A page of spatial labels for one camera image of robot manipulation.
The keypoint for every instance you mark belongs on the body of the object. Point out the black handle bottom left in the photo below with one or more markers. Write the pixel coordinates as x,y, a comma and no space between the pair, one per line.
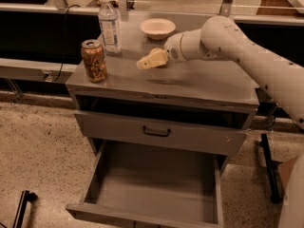
26,197

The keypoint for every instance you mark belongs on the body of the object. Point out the grey middle drawer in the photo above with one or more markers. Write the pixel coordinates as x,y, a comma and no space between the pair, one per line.
186,136

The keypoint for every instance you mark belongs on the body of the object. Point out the open grey bottom drawer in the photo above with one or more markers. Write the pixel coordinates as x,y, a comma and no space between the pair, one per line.
140,186

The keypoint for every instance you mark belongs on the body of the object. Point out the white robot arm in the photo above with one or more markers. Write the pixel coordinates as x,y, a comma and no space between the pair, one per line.
220,38

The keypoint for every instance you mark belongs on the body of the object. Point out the clear plastic water bottle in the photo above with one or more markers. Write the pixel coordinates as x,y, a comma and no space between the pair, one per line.
110,28

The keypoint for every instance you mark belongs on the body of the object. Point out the orange fruit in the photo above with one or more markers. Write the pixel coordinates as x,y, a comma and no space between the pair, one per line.
155,50

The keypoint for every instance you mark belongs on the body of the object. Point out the brown cardboard box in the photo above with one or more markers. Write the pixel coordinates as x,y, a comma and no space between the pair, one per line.
285,170

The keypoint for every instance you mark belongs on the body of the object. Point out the white paper bowl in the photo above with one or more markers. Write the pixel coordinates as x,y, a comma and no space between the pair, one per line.
157,28

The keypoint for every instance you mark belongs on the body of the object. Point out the patterned drink can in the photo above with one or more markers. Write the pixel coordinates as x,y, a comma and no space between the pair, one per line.
93,56

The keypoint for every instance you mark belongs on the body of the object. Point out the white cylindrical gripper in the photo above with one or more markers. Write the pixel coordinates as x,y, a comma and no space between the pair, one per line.
172,50

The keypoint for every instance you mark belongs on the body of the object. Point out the grey metal drawer cabinet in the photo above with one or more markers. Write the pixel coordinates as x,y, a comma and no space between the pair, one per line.
212,93

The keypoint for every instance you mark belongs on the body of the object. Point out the black metal leg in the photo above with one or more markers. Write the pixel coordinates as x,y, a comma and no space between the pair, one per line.
275,196

